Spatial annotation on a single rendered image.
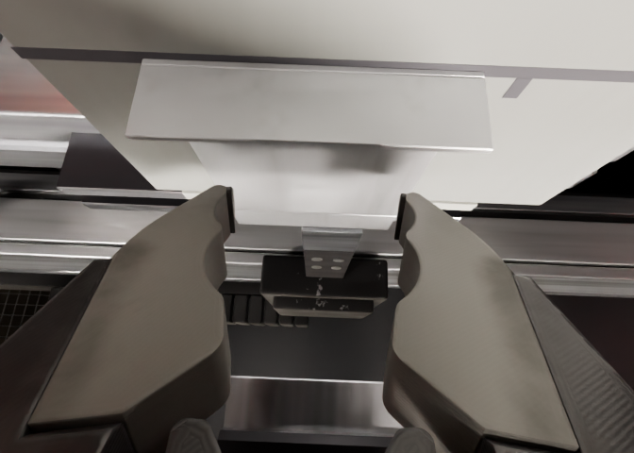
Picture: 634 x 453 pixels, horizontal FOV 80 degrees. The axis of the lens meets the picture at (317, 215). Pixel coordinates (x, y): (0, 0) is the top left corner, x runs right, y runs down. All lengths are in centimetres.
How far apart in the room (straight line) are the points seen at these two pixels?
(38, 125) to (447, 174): 19
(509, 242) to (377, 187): 33
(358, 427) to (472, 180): 11
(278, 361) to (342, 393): 51
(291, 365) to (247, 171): 55
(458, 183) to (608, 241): 38
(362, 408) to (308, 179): 10
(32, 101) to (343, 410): 20
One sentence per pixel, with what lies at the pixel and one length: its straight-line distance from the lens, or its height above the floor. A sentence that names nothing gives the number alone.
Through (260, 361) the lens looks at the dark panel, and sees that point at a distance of 69.
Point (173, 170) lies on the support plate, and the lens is 17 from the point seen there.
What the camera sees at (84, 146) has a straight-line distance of 22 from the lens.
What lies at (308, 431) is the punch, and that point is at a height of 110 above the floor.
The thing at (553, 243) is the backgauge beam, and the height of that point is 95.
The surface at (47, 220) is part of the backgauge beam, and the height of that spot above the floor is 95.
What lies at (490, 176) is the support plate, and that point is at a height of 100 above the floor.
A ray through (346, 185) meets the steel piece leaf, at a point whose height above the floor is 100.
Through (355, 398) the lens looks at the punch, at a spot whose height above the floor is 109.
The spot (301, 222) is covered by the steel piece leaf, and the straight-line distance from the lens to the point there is 21.
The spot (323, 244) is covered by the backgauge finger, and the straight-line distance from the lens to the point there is 24.
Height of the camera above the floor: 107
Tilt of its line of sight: 19 degrees down
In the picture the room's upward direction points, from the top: 178 degrees counter-clockwise
